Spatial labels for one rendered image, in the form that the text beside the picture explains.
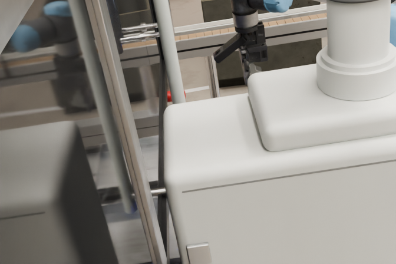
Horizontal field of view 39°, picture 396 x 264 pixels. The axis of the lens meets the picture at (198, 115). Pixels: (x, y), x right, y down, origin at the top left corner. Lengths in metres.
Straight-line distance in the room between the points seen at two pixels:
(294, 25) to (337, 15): 1.99
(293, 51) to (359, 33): 3.31
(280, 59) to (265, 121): 3.33
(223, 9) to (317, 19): 1.24
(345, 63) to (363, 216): 0.19
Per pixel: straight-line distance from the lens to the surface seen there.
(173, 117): 0.74
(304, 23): 2.64
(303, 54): 3.97
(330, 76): 0.66
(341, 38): 0.65
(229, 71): 3.97
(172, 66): 1.00
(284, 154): 0.64
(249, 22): 1.66
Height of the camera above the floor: 1.92
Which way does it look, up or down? 30 degrees down
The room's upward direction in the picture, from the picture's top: 9 degrees counter-clockwise
